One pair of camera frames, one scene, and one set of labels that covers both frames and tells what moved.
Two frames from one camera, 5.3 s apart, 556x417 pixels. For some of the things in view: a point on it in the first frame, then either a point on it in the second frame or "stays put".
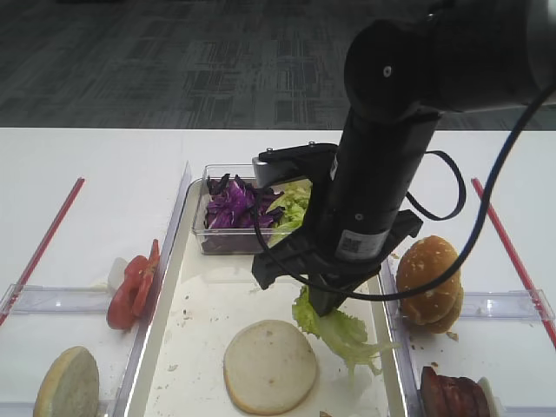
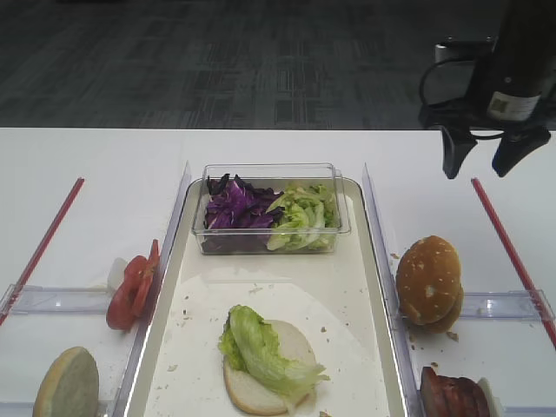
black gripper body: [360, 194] to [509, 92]
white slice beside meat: [491, 400] stays put
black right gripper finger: [325, 301] to [515, 143]
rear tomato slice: [148, 282] stays put
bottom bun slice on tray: [269, 367] stays put
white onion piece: [115, 275] stays put
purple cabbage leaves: [230, 215] stays put
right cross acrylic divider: [527, 304] stays put
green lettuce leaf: [341, 330] to [249, 345]
